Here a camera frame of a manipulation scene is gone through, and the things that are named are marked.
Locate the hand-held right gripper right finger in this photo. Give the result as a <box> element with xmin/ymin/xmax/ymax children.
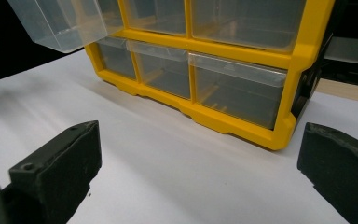
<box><xmin>296</xmin><ymin>121</ymin><xmax>358</xmax><ymax>224</ymax></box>

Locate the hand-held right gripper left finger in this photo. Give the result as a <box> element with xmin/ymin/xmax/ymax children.
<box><xmin>1</xmin><ymin>119</ymin><xmax>103</xmax><ymax>224</ymax></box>

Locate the wooden board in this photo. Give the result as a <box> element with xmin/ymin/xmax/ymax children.
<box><xmin>314</xmin><ymin>77</ymin><xmax>358</xmax><ymax>105</ymax></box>

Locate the grey metal bar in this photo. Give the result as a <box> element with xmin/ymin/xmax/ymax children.
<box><xmin>323</xmin><ymin>36</ymin><xmax>358</xmax><ymax>67</ymax></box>

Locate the pulled-out clear plastic drawer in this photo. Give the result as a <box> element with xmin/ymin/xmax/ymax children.
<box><xmin>7</xmin><ymin>0</ymin><xmax>124</xmax><ymax>54</ymax></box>

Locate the yellow drawer cabinet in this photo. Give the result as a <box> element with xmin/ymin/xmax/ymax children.
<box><xmin>84</xmin><ymin>0</ymin><xmax>337</xmax><ymax>151</ymax></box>

